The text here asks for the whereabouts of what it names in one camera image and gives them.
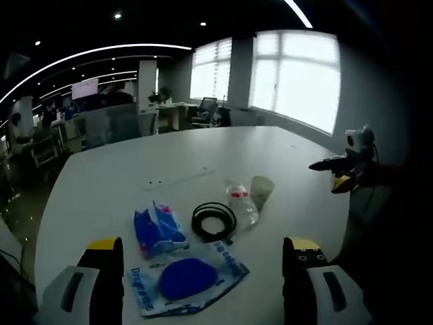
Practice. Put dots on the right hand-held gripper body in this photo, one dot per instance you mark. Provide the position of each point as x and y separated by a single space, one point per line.
359 140

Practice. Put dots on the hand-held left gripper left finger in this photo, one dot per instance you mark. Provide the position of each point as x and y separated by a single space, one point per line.
84 281

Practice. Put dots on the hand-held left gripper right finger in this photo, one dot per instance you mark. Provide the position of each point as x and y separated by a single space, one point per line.
318 287

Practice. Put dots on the beige paper cup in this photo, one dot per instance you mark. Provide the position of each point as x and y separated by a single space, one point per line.
261 191

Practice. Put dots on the blue tissue packet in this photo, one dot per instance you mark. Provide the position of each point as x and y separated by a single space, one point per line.
159 230

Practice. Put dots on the clear plastic bottle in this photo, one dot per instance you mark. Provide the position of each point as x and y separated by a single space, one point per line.
245 206

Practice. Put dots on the blue sponge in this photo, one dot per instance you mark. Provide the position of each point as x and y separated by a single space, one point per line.
187 279

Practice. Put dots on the large bright window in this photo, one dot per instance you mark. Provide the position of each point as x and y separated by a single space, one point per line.
297 78

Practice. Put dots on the white table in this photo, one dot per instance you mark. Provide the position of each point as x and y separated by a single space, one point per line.
135 162

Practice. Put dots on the black office chair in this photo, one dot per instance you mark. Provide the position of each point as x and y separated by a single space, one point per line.
206 110

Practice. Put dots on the window with blinds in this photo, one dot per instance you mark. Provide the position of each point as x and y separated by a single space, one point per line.
211 69

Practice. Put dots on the grey mesh office chair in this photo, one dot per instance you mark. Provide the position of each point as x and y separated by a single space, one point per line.
111 125

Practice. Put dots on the wooden office desk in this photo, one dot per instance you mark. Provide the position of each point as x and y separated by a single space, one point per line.
176 116

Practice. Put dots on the green potted plant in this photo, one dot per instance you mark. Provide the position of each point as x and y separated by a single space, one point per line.
159 96

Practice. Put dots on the white display screen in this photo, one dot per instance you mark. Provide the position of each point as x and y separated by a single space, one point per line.
84 88

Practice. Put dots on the white frame office chair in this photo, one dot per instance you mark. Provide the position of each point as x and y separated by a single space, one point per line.
44 150

